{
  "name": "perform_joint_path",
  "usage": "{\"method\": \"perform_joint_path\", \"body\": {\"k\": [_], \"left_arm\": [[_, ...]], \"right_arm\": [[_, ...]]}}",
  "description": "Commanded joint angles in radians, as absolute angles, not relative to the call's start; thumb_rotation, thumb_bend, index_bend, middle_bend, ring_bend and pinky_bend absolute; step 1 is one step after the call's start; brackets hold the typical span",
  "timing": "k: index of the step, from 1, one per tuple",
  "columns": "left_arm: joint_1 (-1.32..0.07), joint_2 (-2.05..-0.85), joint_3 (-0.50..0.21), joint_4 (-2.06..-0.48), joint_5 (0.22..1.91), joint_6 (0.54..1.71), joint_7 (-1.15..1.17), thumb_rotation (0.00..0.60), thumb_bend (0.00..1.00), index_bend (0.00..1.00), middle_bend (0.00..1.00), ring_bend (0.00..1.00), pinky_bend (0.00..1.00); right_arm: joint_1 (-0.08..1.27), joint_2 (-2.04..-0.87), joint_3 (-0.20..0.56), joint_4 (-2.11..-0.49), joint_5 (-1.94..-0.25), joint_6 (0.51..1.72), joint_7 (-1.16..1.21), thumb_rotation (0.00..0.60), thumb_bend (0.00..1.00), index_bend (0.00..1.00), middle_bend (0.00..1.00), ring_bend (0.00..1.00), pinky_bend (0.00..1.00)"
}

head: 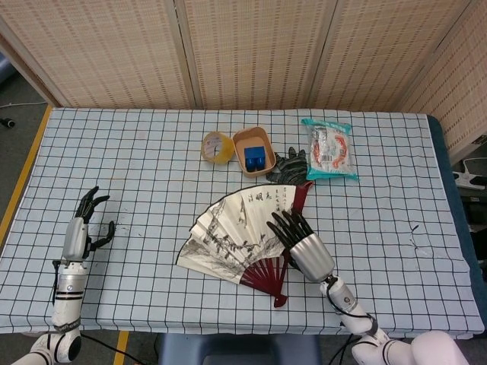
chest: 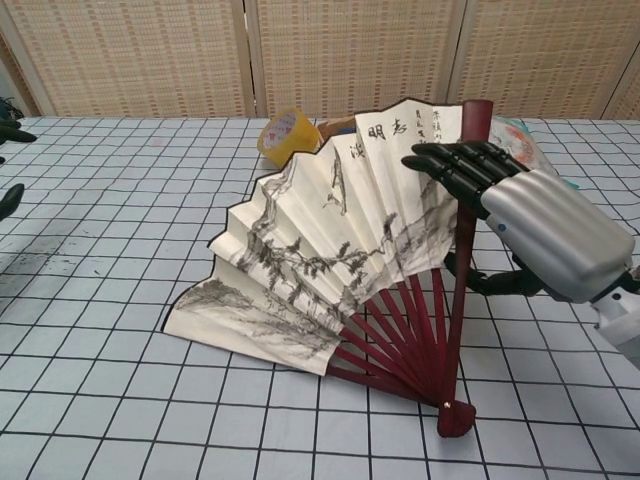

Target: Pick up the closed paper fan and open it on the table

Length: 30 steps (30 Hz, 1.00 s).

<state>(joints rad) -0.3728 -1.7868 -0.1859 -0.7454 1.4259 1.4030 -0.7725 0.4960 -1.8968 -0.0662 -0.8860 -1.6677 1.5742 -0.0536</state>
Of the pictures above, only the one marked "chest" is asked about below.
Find tan plastic bowl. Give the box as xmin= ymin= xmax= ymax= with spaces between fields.
xmin=313 ymin=115 xmax=359 ymax=145

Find painted paper folding fan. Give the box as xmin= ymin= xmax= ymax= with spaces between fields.
xmin=160 ymin=98 xmax=496 ymax=440

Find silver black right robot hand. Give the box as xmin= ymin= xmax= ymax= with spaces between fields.
xmin=401 ymin=139 xmax=639 ymax=304

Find wooden woven folding screen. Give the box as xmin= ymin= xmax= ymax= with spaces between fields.
xmin=0 ymin=0 xmax=640 ymax=121

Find yellow packing tape roll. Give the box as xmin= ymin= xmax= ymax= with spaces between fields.
xmin=256 ymin=107 xmax=322 ymax=169

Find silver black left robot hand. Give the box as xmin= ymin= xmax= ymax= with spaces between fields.
xmin=0 ymin=118 xmax=39 ymax=222

